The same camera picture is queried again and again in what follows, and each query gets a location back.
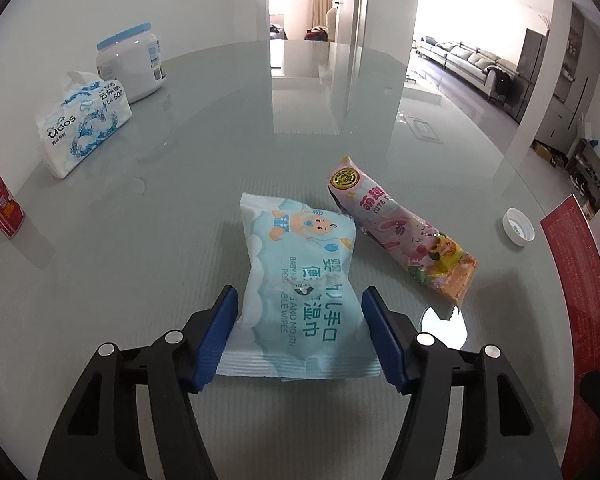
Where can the tall white cabinet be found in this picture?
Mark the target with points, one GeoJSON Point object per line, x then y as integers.
{"type": "Point", "coordinates": [562, 85]}

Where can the grey sofa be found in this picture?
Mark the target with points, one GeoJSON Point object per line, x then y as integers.
{"type": "Point", "coordinates": [467, 65]}

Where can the white paper bag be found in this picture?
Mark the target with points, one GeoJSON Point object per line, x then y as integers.
{"type": "Point", "coordinates": [585, 127]}

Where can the pink snack packet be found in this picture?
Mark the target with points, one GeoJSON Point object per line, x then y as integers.
{"type": "Point", "coordinates": [390, 215]}

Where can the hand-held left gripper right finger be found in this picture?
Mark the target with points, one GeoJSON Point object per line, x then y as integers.
{"type": "Point", "coordinates": [385, 340]}

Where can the dark tall cabinet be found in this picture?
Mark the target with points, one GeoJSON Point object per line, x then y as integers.
{"type": "Point", "coordinates": [532, 75]}

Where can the light blue wet wipes pack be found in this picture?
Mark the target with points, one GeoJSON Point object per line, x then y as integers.
{"type": "Point", "coordinates": [300, 240]}

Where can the torn white foil lid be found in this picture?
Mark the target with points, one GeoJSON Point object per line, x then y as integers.
{"type": "Point", "coordinates": [442, 327]}

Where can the small red carton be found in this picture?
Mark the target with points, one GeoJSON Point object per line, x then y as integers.
{"type": "Point", "coordinates": [0, 207]}

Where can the long red cardboard box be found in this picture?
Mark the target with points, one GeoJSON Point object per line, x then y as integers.
{"type": "Point", "coordinates": [580, 285]}

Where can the white blue tissue pack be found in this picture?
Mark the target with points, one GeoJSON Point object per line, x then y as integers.
{"type": "Point", "coordinates": [80, 130]}

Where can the white jar with blue lid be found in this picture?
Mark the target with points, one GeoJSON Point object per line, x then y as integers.
{"type": "Point", "coordinates": [130, 65]}

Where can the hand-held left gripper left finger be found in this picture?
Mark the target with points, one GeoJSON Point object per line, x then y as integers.
{"type": "Point", "coordinates": [212, 340]}

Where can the open shoe rack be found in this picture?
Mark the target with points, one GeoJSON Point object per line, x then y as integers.
{"type": "Point", "coordinates": [590, 175]}

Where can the white bottle cap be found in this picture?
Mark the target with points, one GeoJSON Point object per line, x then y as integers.
{"type": "Point", "coordinates": [517, 227]}

